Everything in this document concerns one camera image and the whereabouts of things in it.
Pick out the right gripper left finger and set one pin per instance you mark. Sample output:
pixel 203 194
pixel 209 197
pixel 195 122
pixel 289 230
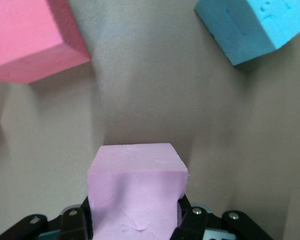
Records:
pixel 74 225

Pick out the brown paper table cover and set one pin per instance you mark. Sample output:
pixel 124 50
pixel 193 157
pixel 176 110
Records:
pixel 152 100

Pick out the pink foam cube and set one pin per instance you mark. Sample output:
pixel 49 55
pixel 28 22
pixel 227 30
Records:
pixel 137 190

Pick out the blue foam cube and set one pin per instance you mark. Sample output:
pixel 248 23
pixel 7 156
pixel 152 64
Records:
pixel 252 27

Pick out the red foam cube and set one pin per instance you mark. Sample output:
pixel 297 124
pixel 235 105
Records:
pixel 27 37

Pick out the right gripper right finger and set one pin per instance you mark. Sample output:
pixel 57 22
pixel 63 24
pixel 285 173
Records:
pixel 192 222

